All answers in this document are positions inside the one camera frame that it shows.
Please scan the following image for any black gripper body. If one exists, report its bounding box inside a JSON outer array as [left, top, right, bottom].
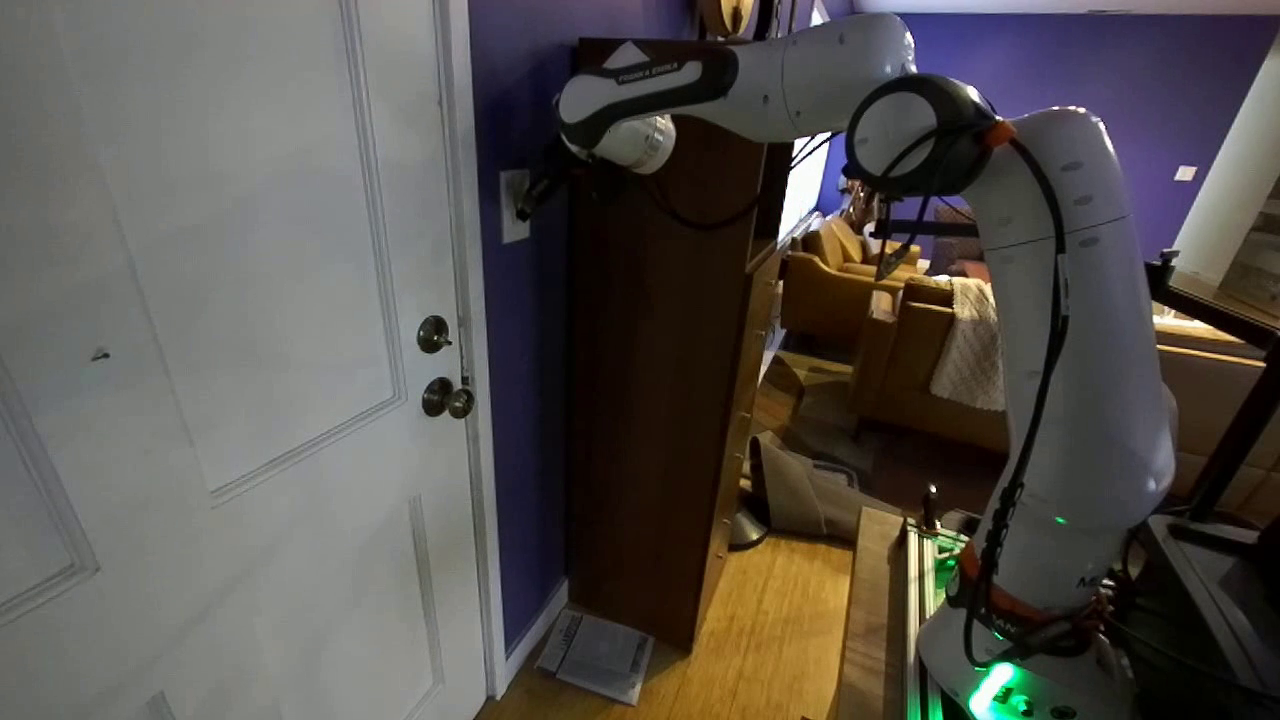
[[517, 136, 583, 219]]

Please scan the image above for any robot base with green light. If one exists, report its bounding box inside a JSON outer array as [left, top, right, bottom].
[[915, 525, 1137, 720]]

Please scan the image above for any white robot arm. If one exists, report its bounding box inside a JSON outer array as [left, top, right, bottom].
[[553, 10, 1177, 624]]

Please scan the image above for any tall brown wooden cabinet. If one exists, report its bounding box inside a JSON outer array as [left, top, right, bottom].
[[569, 120, 782, 651]]

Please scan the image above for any metal deadbolt lock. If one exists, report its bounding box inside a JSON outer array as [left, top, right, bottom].
[[414, 317, 450, 355]]

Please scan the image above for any metal door knob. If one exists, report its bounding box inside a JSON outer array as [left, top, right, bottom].
[[420, 376, 476, 419]]

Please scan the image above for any brown sofa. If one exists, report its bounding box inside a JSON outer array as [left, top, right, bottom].
[[779, 219, 1006, 451]]

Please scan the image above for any grey bag on floor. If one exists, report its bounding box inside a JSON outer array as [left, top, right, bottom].
[[751, 432, 868, 542]]

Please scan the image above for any white cloth on sofa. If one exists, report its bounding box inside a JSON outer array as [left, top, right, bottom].
[[931, 277, 1005, 412]]

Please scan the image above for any white panel door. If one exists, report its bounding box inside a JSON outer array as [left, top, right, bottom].
[[0, 0, 485, 720]]

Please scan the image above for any white light switch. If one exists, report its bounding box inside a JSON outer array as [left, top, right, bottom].
[[499, 166, 533, 243]]

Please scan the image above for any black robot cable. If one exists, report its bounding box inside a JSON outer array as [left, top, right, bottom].
[[960, 133, 1075, 670]]

